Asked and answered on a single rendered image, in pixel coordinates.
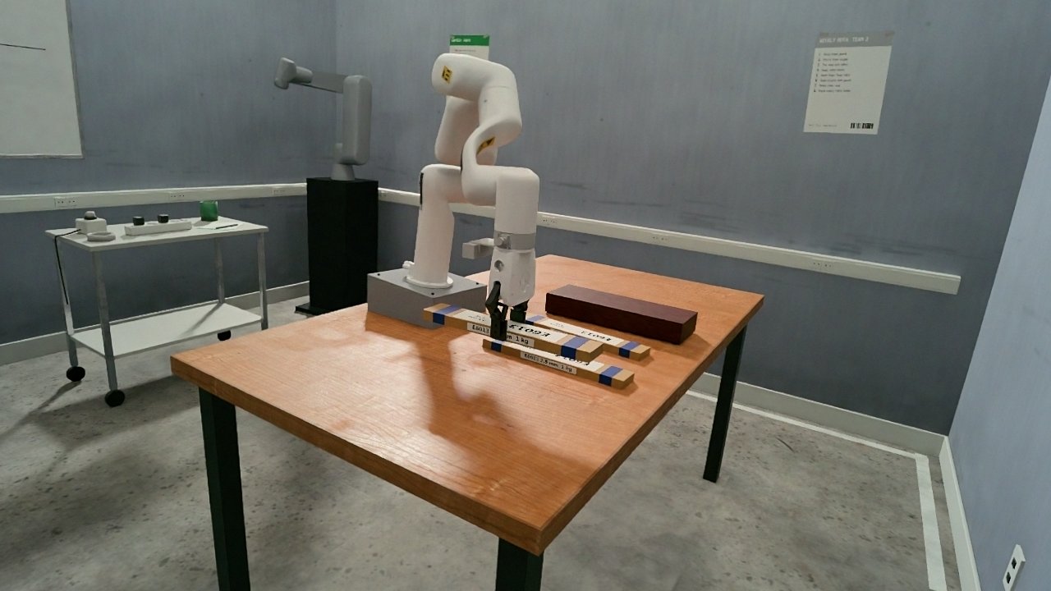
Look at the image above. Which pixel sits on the tan cardboard pack with white label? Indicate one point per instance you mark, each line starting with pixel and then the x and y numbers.
pixel 595 371
pixel 614 345
pixel 568 346

